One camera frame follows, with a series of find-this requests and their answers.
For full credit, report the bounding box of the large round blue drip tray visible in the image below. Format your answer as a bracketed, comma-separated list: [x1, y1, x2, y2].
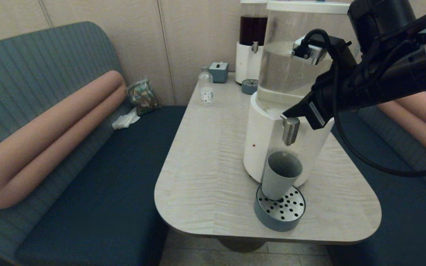
[254, 185, 307, 232]

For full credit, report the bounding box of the small clear plastic bottle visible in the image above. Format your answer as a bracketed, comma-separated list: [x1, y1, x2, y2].
[198, 68, 214, 107]

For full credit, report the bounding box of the crumpled white tissue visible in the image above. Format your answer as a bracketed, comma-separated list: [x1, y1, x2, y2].
[112, 108, 141, 130]

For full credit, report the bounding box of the teal upholstered bench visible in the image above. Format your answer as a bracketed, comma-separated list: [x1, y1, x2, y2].
[0, 21, 187, 266]
[328, 83, 426, 266]

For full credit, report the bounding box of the black right camera cable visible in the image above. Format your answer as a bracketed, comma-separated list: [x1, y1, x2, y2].
[294, 29, 426, 177]

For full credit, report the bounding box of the crumpled snack bag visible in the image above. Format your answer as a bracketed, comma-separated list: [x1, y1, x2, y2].
[126, 79, 160, 116]

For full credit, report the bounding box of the small round blue drip tray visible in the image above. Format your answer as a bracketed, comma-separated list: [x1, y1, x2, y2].
[241, 79, 260, 96]

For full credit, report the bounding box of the blue-grey tissue box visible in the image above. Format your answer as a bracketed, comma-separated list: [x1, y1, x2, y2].
[209, 62, 229, 83]

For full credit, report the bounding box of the steel water dispenser tap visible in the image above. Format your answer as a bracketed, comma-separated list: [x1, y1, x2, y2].
[281, 115, 301, 146]

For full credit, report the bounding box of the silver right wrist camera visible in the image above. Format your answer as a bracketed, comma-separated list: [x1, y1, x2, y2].
[291, 35, 328, 65]

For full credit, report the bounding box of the pink bolster cushion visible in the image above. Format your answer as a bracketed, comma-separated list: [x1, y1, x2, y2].
[378, 92, 426, 161]
[0, 71, 128, 211]

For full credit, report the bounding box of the clear water dispenser white base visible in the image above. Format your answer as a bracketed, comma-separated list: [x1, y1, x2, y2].
[243, 2, 361, 189]

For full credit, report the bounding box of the dark drink dispenser white base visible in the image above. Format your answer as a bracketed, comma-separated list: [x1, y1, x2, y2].
[235, 0, 271, 85]

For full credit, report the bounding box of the large white dispenser lid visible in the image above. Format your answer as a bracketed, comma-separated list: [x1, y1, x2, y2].
[267, 1, 352, 14]

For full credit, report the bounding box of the grey paper cup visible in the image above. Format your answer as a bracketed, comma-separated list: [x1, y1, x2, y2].
[261, 151, 303, 201]

